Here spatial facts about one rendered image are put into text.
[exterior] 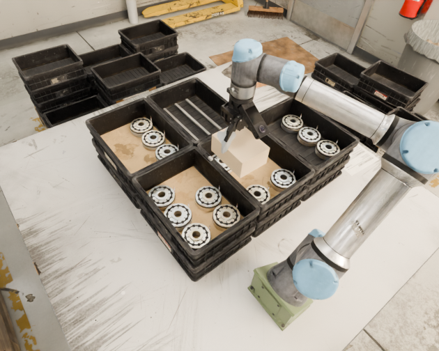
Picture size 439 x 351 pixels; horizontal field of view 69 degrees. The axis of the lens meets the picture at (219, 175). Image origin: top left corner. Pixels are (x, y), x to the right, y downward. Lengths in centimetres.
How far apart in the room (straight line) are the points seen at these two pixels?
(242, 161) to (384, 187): 41
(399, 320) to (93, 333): 165
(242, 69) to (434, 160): 50
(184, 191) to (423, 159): 83
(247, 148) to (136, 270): 62
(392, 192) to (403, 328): 145
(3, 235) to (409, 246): 226
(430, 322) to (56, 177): 214
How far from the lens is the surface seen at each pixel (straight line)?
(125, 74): 260
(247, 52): 88
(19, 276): 227
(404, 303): 230
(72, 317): 128
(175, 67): 285
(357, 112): 98
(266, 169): 141
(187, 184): 132
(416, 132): 84
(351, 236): 89
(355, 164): 176
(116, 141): 153
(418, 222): 167
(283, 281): 108
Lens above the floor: 186
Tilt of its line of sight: 50 degrees down
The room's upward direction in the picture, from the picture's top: 5 degrees clockwise
